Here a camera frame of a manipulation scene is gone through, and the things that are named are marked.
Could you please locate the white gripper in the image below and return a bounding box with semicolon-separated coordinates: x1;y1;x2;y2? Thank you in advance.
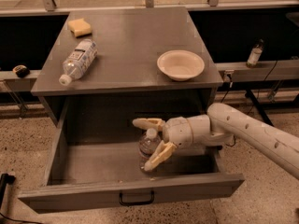
133;115;211;172

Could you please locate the clear water bottle red band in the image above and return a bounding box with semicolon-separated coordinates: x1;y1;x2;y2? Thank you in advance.
138;128;161;172

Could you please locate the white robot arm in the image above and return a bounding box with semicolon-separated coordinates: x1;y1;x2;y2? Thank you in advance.
133;103;299;179

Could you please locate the open grey top drawer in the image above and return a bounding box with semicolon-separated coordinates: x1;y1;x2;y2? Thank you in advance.
19;91;244;213

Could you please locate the grey cabinet with drawer opening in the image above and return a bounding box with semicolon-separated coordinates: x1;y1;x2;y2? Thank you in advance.
32;7;222;122

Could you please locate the labelled clear water bottle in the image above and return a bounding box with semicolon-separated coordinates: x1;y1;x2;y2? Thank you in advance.
59;39;97;86

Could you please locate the small bottle on ledge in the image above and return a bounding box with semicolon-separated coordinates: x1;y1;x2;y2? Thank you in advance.
246;39;264;67

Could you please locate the white bowl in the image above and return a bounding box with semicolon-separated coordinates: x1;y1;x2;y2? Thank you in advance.
157;50;205;81

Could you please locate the black stand leg with wheel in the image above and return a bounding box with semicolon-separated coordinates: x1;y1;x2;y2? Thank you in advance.
245;89;273;126

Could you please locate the yellow sponge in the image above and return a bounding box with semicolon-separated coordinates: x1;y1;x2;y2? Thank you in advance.
67;19;92;37

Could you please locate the black yellow tape measure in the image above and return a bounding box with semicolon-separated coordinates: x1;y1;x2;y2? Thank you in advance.
13;64;30;78

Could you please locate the black object at left edge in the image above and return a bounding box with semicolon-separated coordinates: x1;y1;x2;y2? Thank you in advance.
0;173;16;207

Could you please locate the black drawer handle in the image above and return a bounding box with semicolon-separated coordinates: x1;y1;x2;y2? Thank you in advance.
119;190;155;206

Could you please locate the black cable on floor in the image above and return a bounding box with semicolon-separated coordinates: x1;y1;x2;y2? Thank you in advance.
219;59;278;147

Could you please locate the metal window frame rail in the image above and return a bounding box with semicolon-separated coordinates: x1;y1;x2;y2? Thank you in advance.
0;0;299;17

